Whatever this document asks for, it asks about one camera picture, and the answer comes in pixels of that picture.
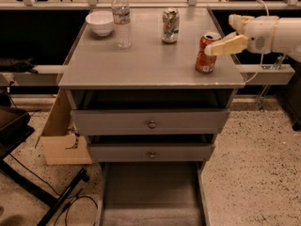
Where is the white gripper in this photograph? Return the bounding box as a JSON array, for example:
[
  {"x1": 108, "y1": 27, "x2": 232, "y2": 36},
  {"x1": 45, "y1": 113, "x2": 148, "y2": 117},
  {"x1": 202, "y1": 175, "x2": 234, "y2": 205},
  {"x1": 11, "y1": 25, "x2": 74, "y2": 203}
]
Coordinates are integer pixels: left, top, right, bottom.
[{"x1": 205, "y1": 14, "x2": 279, "y2": 57}]

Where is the red coke can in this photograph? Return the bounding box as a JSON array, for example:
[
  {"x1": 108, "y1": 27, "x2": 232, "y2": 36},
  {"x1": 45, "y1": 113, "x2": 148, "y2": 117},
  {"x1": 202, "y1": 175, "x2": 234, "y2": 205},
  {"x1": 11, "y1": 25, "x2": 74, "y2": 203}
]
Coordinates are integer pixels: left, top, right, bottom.
[{"x1": 195, "y1": 31, "x2": 221, "y2": 73}]

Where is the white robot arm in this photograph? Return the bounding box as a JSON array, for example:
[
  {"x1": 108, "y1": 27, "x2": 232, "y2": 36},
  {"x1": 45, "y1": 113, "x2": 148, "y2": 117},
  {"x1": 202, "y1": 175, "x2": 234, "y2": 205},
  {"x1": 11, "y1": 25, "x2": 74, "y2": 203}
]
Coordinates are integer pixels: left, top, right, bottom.
[{"x1": 205, "y1": 14, "x2": 301, "y2": 62}]

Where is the green white soda can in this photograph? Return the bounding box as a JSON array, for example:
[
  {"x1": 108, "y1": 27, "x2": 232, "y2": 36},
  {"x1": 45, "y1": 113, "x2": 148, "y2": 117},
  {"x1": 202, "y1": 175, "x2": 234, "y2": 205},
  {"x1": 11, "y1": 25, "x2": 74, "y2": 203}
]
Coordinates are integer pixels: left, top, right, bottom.
[{"x1": 162, "y1": 8, "x2": 180, "y2": 43}]

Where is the grey drawer cabinet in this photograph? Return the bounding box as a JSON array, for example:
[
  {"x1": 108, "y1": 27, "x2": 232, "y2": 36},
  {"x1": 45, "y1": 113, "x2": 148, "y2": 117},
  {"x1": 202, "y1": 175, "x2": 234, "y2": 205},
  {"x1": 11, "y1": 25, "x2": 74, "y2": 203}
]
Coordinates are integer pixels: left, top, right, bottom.
[{"x1": 56, "y1": 6, "x2": 246, "y2": 226}]

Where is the grey middle drawer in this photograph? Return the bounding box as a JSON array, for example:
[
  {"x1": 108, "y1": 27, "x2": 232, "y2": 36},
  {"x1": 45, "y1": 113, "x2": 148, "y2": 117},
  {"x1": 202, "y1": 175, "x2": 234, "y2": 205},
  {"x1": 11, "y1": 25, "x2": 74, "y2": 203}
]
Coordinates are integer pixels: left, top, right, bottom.
[{"x1": 88, "y1": 134, "x2": 214, "y2": 162}]

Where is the grey drawer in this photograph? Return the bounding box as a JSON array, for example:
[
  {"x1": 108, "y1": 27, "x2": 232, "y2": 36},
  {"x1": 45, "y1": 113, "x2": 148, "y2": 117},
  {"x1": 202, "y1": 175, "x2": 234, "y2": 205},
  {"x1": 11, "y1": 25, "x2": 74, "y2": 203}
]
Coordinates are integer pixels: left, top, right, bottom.
[
  {"x1": 96, "y1": 162, "x2": 209, "y2": 226},
  {"x1": 88, "y1": 134, "x2": 214, "y2": 162},
  {"x1": 68, "y1": 89, "x2": 231, "y2": 136}
]

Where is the grey top drawer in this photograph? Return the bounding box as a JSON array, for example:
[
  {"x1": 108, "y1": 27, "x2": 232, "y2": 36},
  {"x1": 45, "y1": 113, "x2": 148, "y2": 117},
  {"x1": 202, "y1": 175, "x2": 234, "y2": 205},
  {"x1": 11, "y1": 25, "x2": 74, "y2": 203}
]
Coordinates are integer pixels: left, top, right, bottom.
[{"x1": 68, "y1": 89, "x2": 231, "y2": 136}]

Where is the grey bottom drawer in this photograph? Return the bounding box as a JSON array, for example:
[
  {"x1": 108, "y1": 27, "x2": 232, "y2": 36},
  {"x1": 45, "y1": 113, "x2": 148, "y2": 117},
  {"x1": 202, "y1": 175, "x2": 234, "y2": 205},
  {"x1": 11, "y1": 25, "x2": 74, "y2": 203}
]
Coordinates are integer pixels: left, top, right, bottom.
[{"x1": 96, "y1": 162, "x2": 209, "y2": 226}]

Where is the clear plastic water bottle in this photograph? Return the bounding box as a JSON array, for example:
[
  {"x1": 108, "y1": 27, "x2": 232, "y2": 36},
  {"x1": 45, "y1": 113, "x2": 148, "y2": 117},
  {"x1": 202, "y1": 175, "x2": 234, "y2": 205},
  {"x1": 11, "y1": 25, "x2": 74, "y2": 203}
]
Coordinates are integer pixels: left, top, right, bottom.
[{"x1": 111, "y1": 0, "x2": 132, "y2": 48}]

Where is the white ceramic bowl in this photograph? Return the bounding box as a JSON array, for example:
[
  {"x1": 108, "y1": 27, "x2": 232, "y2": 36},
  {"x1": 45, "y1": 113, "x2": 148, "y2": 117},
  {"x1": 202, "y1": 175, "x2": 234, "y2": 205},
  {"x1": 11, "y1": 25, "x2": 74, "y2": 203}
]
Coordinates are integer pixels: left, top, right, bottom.
[{"x1": 86, "y1": 11, "x2": 114, "y2": 37}]

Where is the cardboard box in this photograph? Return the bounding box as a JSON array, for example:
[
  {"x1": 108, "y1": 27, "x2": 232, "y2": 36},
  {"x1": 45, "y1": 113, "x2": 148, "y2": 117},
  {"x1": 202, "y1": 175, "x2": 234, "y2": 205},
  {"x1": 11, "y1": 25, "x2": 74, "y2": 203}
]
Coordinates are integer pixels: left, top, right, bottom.
[{"x1": 40, "y1": 90, "x2": 92, "y2": 165}]

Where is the black cloth bundle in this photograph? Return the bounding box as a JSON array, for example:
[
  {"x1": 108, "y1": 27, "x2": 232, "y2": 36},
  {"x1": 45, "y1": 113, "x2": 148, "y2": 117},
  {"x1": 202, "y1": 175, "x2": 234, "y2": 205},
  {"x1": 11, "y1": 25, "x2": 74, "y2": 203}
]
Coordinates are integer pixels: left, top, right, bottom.
[{"x1": 0, "y1": 57, "x2": 38, "y2": 73}]

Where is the white hanging cable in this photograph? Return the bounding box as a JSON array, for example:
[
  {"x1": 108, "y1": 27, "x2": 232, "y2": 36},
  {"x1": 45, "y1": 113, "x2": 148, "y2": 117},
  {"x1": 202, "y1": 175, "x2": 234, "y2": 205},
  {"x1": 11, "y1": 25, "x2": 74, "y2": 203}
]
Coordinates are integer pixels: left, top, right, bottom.
[{"x1": 244, "y1": 0, "x2": 271, "y2": 85}]

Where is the black floor cable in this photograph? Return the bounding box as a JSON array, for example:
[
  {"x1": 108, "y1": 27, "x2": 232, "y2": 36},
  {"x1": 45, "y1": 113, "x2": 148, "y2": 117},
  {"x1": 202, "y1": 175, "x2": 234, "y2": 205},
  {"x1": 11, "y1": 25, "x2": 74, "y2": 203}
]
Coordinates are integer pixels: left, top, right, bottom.
[{"x1": 8, "y1": 153, "x2": 99, "y2": 226}]

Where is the black stand frame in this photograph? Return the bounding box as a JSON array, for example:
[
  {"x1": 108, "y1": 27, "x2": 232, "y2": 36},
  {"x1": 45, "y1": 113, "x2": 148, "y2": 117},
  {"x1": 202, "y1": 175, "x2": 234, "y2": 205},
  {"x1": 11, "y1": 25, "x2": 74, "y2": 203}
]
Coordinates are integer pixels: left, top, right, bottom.
[{"x1": 0, "y1": 109, "x2": 95, "y2": 226}]

